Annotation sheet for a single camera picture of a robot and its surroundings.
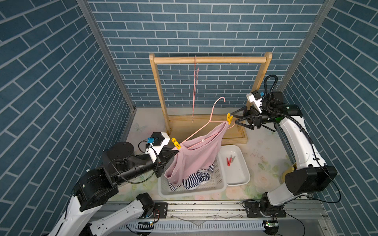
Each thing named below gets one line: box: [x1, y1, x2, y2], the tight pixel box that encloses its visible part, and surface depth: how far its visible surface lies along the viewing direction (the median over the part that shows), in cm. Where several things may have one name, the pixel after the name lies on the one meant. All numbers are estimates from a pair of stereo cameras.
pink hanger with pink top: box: [171, 96, 236, 165], surface depth 66 cm
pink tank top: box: [163, 120, 229, 186], surface depth 65 cm
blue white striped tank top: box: [168, 163, 215, 192], surface depth 80 cm
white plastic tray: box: [218, 145, 252, 187], surface depth 91 cm
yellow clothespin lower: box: [171, 137, 182, 150], surface depth 50 cm
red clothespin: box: [226, 157, 233, 167], surface depth 93 cm
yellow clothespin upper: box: [226, 113, 234, 125], surface depth 64 cm
